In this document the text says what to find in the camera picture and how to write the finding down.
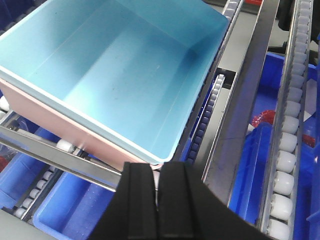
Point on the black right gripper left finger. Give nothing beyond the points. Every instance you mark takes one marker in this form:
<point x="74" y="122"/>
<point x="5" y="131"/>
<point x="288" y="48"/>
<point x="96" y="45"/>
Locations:
<point x="132" y="212"/>

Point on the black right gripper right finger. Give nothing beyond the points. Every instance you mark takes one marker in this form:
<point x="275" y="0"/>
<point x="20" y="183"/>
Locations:
<point x="188" y="210"/>

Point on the pink plastic box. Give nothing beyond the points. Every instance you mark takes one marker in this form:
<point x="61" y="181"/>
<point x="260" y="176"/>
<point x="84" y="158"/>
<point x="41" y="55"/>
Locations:
<point x="66" y="128"/>

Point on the light blue plastic box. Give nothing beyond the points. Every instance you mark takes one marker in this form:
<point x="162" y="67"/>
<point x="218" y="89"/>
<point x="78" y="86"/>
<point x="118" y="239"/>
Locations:
<point x="128" y="70"/>

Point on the blue bin below left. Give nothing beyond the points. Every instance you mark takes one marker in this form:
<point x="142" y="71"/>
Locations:
<point x="72" y="208"/>

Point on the blue bin below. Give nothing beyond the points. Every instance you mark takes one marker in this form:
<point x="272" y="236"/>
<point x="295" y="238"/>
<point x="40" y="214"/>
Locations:
<point x="247" y="191"/>
<point x="72" y="208"/>

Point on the blue bin below right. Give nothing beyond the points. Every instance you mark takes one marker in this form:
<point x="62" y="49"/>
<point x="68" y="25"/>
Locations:
<point x="247" y="191"/>

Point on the steel roller flow rack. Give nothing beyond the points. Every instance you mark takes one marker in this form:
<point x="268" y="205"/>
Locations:
<point x="214" y="136"/>

